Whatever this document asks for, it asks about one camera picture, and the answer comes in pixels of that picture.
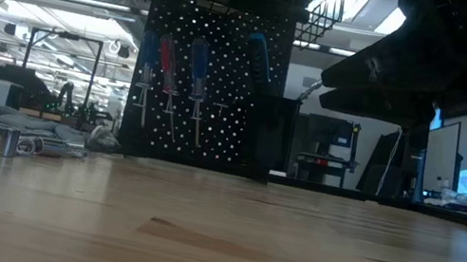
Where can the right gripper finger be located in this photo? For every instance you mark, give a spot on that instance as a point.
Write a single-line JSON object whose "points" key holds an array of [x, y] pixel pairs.
{"points": [[384, 71], [377, 106]]}

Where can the chrome socket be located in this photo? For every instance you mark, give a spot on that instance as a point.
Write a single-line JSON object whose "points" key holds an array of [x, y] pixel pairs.
{"points": [[5, 141], [26, 146]]}

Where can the metal peg hook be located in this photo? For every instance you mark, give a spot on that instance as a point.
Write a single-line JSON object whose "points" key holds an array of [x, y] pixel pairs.
{"points": [[220, 109]]}

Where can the black workstation with monitor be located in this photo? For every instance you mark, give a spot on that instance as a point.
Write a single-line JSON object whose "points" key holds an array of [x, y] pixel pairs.
{"points": [[327, 133]]}

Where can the black leaning panels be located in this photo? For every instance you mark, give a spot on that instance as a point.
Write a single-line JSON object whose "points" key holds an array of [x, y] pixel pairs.
{"points": [[376, 166]]}

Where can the fluorescent ceiling light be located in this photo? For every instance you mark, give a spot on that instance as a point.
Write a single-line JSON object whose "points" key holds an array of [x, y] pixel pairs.
{"points": [[325, 49]]}

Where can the black pillar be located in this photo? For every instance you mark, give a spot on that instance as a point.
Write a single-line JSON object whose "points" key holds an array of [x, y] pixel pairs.
{"points": [[414, 158]]}

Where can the white framed panel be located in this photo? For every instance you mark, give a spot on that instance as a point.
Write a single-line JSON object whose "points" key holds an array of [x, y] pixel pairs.
{"points": [[441, 158]]}

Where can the black metal pegboard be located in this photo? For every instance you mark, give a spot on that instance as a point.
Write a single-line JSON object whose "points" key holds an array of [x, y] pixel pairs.
{"points": [[233, 78]]}

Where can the person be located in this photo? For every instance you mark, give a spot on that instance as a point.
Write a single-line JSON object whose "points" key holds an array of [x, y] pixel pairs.
{"points": [[25, 80]]}

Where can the white box appliance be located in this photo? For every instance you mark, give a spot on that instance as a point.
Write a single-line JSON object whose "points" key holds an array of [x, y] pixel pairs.
{"points": [[4, 94]]}

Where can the black aluminium table frame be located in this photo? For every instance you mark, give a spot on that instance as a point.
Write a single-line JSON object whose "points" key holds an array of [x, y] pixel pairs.
{"points": [[463, 220]]}

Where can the black metal stand frame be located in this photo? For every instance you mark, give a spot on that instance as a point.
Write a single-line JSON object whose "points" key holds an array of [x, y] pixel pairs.
{"points": [[92, 77]]}

